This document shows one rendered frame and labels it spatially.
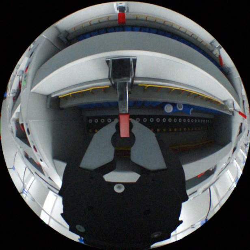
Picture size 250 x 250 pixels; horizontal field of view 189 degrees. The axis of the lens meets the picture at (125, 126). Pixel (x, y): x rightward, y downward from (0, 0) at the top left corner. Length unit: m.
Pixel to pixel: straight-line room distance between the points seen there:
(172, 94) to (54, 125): 0.24
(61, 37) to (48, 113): 0.20
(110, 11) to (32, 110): 0.25
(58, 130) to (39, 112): 0.07
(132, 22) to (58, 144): 0.33
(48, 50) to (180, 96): 0.29
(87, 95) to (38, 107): 0.11
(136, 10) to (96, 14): 0.08
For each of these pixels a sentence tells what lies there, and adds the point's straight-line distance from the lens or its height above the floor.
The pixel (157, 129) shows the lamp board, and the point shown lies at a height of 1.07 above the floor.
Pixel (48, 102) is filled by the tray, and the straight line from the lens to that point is 0.18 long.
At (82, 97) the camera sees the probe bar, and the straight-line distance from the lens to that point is 0.16.
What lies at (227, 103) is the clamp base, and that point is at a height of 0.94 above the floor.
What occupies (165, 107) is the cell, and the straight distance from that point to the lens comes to 0.16.
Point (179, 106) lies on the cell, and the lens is 0.17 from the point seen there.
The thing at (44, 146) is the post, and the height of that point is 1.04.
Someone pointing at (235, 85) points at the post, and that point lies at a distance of 0.47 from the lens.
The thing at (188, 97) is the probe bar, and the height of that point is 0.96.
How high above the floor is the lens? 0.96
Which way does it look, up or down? 22 degrees up
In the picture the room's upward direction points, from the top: 178 degrees clockwise
